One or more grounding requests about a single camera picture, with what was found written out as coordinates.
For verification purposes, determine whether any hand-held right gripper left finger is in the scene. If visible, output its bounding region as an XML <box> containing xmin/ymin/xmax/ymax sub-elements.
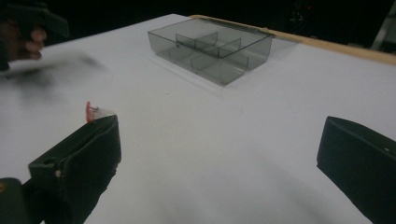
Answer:
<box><xmin>28</xmin><ymin>114</ymin><xmax>122</xmax><ymax>224</ymax></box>

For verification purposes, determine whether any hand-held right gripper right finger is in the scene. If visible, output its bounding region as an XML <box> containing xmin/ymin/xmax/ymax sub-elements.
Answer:
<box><xmin>316</xmin><ymin>116</ymin><xmax>396</xmax><ymax>224</ymax></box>

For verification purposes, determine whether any small red and white packet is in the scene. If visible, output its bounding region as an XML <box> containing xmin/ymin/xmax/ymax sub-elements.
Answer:
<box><xmin>85</xmin><ymin>101</ymin><xmax>116</xmax><ymax>123</ymax></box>

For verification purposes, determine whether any clear grey compartment box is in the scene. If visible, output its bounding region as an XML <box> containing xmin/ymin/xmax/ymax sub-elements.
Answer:
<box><xmin>147</xmin><ymin>17</ymin><xmax>275</xmax><ymax>87</ymax></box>

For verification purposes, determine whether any metal stand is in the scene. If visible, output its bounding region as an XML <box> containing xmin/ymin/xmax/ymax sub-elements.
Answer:
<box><xmin>370</xmin><ymin>3</ymin><xmax>396</xmax><ymax>52</ymax></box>

